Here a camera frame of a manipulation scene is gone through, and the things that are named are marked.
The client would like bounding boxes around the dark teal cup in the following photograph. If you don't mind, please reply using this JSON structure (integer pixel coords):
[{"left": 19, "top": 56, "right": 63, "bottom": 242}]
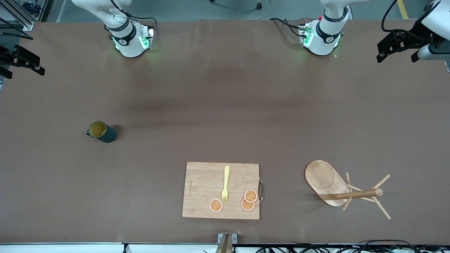
[{"left": 86, "top": 121, "right": 117, "bottom": 143}]

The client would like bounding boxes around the wooden mug tree rack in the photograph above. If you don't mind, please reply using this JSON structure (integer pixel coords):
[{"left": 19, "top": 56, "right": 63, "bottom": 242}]
[{"left": 304, "top": 160, "right": 392, "bottom": 220}]

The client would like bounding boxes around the yellow floor tape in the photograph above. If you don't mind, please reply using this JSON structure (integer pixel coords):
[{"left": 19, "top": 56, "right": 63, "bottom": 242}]
[{"left": 397, "top": 0, "right": 409, "bottom": 19}]

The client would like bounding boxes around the yellow plastic fork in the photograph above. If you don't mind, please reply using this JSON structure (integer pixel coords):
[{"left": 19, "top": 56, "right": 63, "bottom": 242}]
[{"left": 221, "top": 166, "right": 231, "bottom": 203}]

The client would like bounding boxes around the bamboo cutting board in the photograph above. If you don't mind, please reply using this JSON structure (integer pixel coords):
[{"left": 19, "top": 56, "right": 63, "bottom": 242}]
[{"left": 182, "top": 162, "right": 264, "bottom": 220}]

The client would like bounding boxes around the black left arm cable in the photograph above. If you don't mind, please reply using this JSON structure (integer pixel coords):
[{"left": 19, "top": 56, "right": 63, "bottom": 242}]
[{"left": 381, "top": 0, "right": 429, "bottom": 40}]

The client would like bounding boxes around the aluminium frame profile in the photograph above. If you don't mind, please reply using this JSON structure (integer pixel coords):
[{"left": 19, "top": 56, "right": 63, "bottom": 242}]
[{"left": 0, "top": 0, "right": 48, "bottom": 31}]

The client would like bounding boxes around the blue cable bundle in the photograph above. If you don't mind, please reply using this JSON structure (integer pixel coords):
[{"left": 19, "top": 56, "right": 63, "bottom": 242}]
[{"left": 21, "top": 2, "right": 41, "bottom": 14}]

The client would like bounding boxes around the black arm base cable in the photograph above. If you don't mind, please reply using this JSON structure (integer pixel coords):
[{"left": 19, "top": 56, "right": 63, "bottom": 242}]
[
  {"left": 270, "top": 18, "right": 303, "bottom": 37},
  {"left": 109, "top": 0, "right": 158, "bottom": 32}
]

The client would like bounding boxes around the white table edge rail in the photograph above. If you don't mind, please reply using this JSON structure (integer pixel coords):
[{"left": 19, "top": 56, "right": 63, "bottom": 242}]
[{"left": 0, "top": 242, "right": 450, "bottom": 253}]

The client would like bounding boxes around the black cable bundle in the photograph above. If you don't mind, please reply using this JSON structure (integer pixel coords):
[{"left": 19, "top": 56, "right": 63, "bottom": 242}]
[{"left": 257, "top": 240, "right": 450, "bottom": 253}]

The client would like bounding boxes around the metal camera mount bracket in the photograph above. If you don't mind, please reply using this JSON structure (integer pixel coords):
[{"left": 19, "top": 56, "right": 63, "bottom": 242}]
[{"left": 215, "top": 233, "right": 238, "bottom": 253}]

